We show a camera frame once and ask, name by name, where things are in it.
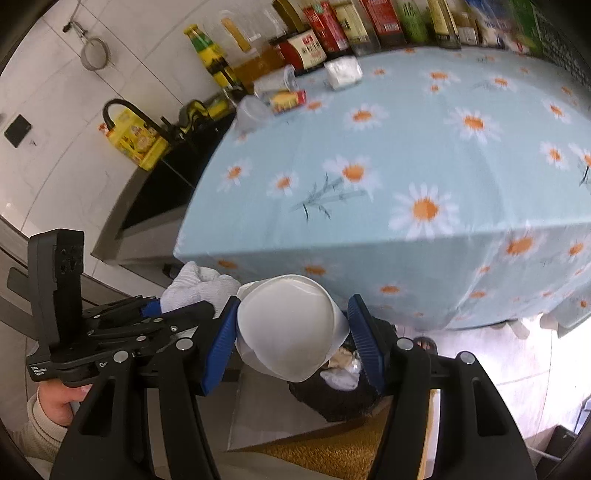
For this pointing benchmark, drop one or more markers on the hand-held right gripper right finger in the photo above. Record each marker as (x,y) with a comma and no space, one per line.
(364,341)

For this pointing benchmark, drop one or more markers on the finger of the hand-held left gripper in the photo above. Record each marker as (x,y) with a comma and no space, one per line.
(184,321)
(150,308)

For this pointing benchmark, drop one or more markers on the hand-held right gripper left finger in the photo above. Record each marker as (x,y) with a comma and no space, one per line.
(221,346)

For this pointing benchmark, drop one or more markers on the white towel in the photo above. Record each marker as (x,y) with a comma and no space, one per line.
(194,286)

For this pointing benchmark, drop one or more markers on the black woven waste bin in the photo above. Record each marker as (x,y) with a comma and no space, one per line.
(341,406)

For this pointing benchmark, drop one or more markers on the white cup-shaped face mask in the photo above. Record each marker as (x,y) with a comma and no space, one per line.
(288,327)

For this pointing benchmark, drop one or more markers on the clear plastic cup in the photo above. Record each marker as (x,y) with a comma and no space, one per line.
(251,113)

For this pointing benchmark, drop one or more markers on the red yellow wrapper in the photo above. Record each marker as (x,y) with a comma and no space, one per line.
(287,99)

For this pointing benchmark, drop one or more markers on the clear plastic container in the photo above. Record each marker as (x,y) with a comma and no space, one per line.
(277,82)

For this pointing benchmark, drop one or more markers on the white plastic bag wad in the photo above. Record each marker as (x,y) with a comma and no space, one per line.
(344,71)

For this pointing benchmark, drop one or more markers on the person's left forearm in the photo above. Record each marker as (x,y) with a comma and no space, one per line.
(37,436)

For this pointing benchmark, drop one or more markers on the person's left hand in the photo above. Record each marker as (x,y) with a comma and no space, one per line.
(60,406)

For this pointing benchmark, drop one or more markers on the person's right foot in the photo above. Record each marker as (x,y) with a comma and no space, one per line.
(425,345)

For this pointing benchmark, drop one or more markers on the black kitchen sink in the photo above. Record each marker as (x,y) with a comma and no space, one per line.
(157,194)

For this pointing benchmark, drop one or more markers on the mustard trousers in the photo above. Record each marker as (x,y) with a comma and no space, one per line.
(323,452)

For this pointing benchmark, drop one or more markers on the yellow dish soap bottle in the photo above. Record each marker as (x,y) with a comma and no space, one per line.
(134,141)

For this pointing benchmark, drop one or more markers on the daisy print blue tablecloth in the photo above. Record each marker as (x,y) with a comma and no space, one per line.
(415,161)

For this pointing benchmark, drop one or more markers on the black faucet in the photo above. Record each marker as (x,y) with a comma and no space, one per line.
(138,110)

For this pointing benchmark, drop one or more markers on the yellow black cloth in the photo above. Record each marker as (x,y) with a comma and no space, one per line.
(196,113)

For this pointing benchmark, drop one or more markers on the yellow green sponge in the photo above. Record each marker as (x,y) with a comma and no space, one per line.
(218,108)

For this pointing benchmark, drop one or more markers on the metal mesh strainer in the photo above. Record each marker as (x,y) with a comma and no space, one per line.
(94,53)

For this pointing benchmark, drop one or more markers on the green label dark bottle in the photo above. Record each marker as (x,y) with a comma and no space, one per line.
(207,50)

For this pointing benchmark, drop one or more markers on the clear cooking oil jug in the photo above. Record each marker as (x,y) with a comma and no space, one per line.
(254,57)

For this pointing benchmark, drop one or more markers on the dark sauce jug red label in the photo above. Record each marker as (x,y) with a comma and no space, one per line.
(302,48)

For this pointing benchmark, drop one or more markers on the black cap red label bottle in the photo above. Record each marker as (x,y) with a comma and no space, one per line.
(325,25)

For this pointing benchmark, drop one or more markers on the yellow cap clear bottle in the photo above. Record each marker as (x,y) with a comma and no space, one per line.
(353,23)

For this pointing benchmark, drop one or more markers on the gold cap red label bottle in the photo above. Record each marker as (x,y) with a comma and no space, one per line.
(385,18)

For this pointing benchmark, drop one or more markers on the green drink bottle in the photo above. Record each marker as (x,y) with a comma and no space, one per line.
(413,18)

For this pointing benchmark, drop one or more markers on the small yellow cap bottle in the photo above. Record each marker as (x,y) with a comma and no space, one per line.
(443,21)

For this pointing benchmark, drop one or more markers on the small glass jar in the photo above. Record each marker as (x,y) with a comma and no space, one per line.
(466,26)

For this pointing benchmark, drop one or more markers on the white blue plastic bag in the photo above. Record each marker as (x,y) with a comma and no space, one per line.
(491,21)

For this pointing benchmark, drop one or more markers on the green plastic bag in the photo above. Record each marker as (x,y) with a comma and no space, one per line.
(526,23)

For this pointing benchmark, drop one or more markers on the blue patterned curtain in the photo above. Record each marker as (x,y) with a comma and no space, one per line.
(568,46)

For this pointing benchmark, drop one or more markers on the small black wall switch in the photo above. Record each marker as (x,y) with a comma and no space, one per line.
(17,130)

